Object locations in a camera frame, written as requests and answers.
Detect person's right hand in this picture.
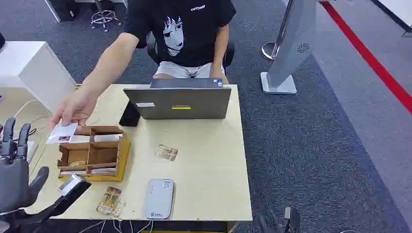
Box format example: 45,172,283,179
49,90,97,132

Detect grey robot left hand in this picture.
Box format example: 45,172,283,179
0,117,50,214

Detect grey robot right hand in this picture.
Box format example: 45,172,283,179
257,206,302,233

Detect white card with small print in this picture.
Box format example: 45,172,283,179
46,122,79,145

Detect white power strip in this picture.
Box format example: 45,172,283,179
25,140,39,164

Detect wooden card box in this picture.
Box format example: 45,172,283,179
57,125,131,183

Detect white cabinet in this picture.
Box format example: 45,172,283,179
0,41,77,112

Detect black block stand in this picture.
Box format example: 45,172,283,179
119,100,141,127

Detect card stack in divider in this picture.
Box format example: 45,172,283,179
90,166,118,176

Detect chrome stool base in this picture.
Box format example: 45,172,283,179
90,0,122,33

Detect brown printed card stack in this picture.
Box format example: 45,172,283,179
96,186,126,218

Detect black cabinet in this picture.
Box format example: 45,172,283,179
44,0,81,23

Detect grey laptop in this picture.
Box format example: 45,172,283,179
122,78,232,120

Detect person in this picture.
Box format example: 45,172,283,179
124,0,237,85

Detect grey standing display panel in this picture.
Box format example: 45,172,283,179
260,0,318,95

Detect white cables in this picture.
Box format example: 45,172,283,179
12,99,53,133

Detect cables under desk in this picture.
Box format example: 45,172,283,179
77,220,156,233

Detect chrome round post base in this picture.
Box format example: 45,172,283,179
261,41,281,61

